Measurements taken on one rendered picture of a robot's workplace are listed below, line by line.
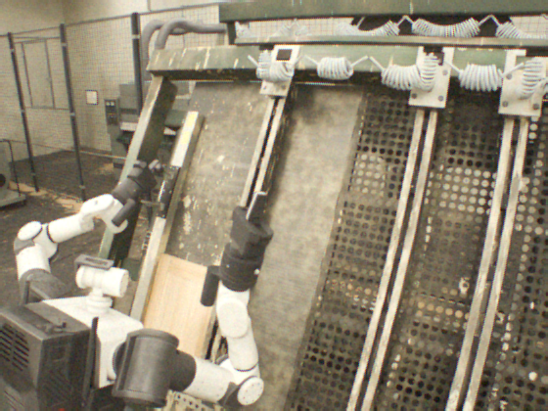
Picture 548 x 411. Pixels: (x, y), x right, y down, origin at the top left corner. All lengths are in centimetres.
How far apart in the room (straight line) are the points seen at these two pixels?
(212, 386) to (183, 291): 54
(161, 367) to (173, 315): 62
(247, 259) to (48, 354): 44
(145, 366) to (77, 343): 15
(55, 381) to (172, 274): 70
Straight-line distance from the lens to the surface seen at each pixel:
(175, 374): 91
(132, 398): 87
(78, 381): 98
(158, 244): 153
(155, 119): 176
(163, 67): 173
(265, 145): 136
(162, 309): 152
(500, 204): 113
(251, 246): 82
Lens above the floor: 190
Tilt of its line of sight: 21 degrees down
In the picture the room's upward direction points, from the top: straight up
